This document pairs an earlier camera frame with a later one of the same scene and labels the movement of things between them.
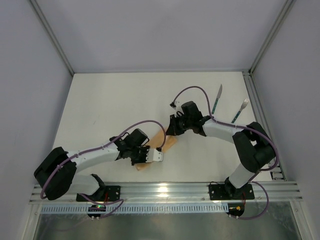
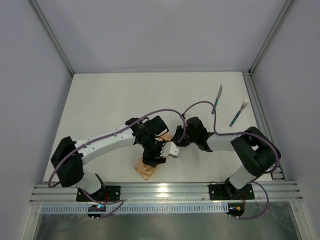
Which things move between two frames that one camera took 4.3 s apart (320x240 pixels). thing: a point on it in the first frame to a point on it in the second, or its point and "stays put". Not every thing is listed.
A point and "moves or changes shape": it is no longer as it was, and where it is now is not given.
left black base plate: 80,197 stays put
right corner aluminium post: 286,8 stays put
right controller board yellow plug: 237,209 stays put
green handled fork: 244,104 stays put
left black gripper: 139,155 to 152,155
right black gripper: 172,125 to 180,136
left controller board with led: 96,208 stays put
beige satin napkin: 161,140 moves or changes shape
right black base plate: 228,191 stays put
